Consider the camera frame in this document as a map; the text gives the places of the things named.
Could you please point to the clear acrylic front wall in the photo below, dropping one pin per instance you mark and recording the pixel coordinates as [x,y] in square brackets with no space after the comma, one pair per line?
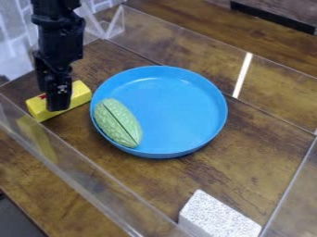
[125,209]

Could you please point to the green bitter gourd toy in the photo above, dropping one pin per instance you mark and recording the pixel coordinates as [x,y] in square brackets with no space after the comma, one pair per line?
[117,123]

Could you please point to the clear acrylic corner bracket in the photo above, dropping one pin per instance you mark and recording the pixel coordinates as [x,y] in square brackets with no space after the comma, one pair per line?
[101,28]

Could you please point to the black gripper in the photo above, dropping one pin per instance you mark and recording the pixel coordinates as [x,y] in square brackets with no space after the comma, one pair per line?
[60,48]

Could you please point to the white speckled foam block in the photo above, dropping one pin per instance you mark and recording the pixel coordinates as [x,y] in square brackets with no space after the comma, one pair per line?
[208,218]

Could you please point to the yellow block with label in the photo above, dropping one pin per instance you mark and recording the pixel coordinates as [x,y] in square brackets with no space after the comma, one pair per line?
[81,96]

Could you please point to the blue round tray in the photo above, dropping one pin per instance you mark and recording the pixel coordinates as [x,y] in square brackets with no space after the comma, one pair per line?
[176,104]

